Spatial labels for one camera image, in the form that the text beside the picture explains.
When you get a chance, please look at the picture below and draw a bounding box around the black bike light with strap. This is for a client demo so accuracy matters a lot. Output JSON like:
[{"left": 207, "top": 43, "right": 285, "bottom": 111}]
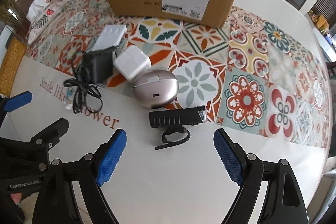
[{"left": 149, "top": 105, "right": 207, "bottom": 150}]

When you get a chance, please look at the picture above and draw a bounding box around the white square power adapter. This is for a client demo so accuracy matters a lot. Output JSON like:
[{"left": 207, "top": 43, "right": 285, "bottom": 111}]
[{"left": 113, "top": 45, "right": 151, "bottom": 83}]

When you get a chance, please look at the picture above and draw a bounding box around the white charger block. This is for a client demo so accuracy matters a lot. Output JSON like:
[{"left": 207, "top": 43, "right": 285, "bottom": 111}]
[{"left": 92, "top": 24, "right": 127, "bottom": 51}]

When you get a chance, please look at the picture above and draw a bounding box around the white patterned tissue pack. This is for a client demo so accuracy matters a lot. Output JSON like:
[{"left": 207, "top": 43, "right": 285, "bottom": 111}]
[{"left": 26, "top": 0, "right": 66, "bottom": 45}]

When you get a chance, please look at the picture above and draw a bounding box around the patterned tile tablecloth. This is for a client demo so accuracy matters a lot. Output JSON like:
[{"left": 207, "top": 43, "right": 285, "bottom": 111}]
[{"left": 26, "top": 0, "right": 330, "bottom": 148}]

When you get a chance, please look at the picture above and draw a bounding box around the pink metallic earbud case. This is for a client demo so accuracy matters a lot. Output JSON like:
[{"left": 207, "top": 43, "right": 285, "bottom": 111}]
[{"left": 132, "top": 69, "right": 179, "bottom": 109}]

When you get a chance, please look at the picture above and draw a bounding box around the black power adapter with cable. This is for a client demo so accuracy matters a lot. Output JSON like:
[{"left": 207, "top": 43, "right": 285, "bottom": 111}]
[{"left": 63, "top": 46, "right": 120, "bottom": 114}]

